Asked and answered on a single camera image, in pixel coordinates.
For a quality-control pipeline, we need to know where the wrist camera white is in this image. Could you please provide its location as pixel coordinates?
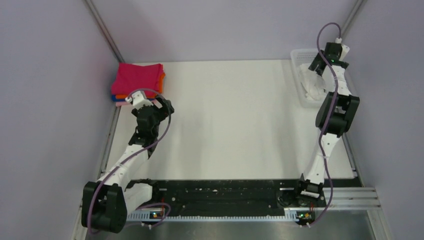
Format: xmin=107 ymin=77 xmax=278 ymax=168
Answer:
xmin=335 ymin=37 xmax=350 ymax=61
xmin=125 ymin=90 xmax=149 ymax=108

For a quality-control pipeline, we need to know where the white t shirt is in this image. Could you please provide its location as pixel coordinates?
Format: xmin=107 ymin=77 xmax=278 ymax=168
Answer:
xmin=297 ymin=63 xmax=328 ymax=101

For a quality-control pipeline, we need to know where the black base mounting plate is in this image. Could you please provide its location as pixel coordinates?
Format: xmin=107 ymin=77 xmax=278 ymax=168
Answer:
xmin=126 ymin=179 xmax=326 ymax=218

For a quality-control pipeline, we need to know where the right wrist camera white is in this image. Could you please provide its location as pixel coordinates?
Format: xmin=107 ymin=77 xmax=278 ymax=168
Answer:
xmin=335 ymin=37 xmax=350 ymax=61

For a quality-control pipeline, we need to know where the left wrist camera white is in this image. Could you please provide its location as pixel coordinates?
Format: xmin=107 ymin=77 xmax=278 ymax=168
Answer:
xmin=125 ymin=90 xmax=149 ymax=108

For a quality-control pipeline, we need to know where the aluminium extrusion rail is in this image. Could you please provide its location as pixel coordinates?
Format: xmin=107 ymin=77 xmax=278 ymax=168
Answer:
xmin=328 ymin=187 xmax=381 ymax=211

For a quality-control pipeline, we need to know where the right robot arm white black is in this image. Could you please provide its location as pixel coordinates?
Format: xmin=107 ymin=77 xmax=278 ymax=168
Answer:
xmin=277 ymin=38 xmax=360 ymax=207

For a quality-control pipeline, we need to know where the white slotted cable duct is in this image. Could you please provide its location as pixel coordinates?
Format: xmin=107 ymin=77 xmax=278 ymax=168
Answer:
xmin=126 ymin=210 xmax=300 ymax=222

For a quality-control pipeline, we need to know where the folded crimson t shirt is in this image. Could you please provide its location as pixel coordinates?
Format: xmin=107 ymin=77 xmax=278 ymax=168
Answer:
xmin=110 ymin=63 xmax=166 ymax=99

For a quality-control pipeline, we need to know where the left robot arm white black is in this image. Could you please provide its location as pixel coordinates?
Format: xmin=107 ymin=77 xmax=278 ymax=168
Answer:
xmin=81 ymin=96 xmax=175 ymax=233

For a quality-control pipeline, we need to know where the folded orange t shirt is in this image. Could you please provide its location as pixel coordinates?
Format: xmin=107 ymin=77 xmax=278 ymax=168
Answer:
xmin=111 ymin=72 xmax=166 ymax=97

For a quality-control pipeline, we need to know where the folded pink t shirt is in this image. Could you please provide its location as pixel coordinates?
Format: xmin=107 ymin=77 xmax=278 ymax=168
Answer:
xmin=115 ymin=101 xmax=131 ymax=107

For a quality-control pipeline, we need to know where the white plastic basket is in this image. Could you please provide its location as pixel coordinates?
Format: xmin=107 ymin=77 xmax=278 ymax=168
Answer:
xmin=290 ymin=48 xmax=327 ymax=108

